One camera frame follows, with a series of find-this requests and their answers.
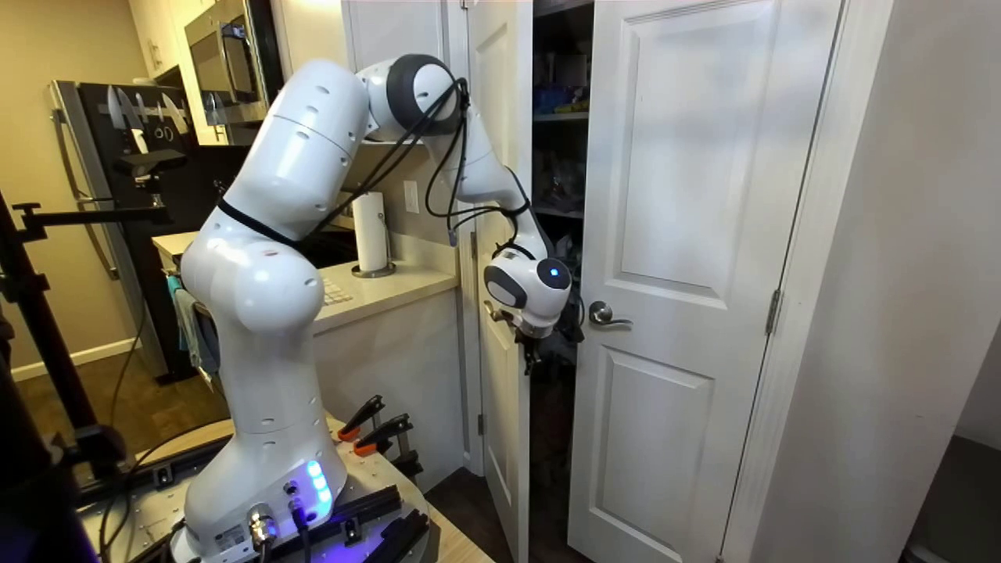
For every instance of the orange black spring clamp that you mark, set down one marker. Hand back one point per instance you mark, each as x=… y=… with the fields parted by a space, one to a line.
x=363 y=414

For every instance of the white paper towel roll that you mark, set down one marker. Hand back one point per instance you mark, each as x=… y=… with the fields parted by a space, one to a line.
x=371 y=233

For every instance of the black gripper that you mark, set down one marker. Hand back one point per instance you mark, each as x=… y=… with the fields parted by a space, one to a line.
x=559 y=344

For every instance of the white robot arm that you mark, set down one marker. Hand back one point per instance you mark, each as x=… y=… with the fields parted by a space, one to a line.
x=280 y=473

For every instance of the black camera tripod stand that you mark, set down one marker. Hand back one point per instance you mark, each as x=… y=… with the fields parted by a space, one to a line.
x=94 y=446

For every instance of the black refrigerator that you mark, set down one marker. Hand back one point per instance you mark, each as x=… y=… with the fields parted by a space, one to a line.
x=137 y=158

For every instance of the white kitchen counter cabinet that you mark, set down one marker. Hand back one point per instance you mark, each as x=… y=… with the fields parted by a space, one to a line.
x=393 y=354

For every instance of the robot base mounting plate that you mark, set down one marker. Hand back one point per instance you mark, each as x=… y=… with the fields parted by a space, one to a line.
x=363 y=529

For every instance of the silver right door handle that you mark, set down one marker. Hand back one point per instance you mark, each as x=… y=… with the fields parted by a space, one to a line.
x=605 y=316

